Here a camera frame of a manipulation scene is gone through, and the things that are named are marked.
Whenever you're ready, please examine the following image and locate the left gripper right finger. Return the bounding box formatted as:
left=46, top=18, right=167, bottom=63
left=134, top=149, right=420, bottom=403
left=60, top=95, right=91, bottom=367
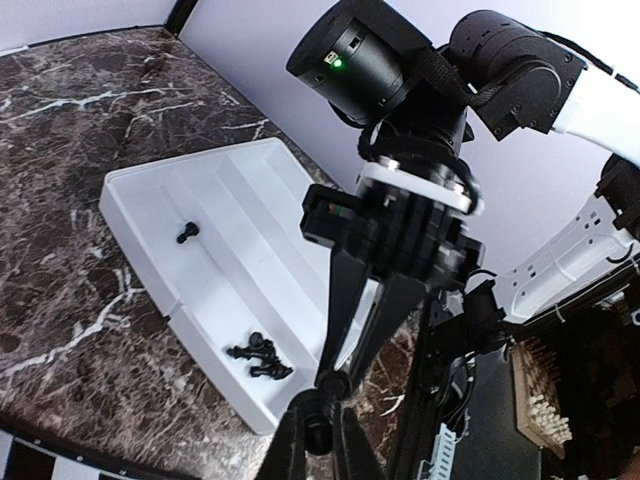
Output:
left=332, top=403, right=385, bottom=480

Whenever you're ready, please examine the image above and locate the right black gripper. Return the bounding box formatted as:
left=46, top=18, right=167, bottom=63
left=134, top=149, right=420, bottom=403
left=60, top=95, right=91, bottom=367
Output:
left=300, top=162, right=484, bottom=385

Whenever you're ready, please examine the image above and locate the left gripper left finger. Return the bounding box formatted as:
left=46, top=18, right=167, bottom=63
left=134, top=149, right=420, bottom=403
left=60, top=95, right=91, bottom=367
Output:
left=255, top=389, right=320, bottom=480

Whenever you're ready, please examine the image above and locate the white plastic tray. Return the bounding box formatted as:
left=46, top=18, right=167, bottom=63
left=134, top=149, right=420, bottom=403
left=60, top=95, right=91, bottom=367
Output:
left=99, top=138, right=329, bottom=435

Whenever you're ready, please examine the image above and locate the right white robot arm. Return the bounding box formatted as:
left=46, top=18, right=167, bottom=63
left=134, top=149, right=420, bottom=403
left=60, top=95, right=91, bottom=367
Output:
left=286, top=1, right=639, bottom=391

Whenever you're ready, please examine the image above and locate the black chess pieces pile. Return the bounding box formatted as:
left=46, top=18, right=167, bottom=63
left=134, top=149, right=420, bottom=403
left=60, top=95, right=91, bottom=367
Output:
left=226, top=332, right=293, bottom=380

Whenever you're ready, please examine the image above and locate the wooden chess set box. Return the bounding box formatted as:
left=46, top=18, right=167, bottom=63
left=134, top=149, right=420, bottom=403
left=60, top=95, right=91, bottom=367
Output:
left=510, top=337, right=573, bottom=459

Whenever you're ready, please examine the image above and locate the lone black pawn in tray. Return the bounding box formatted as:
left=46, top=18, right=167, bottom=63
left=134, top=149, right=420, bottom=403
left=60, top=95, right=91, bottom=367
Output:
left=176, top=221, right=200, bottom=244

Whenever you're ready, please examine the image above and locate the white slotted cable duct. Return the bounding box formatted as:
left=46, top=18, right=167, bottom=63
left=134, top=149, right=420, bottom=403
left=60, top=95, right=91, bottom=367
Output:
left=416, top=393, right=470, bottom=480

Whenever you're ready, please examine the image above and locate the right black frame post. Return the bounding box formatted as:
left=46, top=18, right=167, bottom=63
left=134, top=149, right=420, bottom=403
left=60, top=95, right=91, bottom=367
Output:
left=164, top=0, right=198, bottom=37

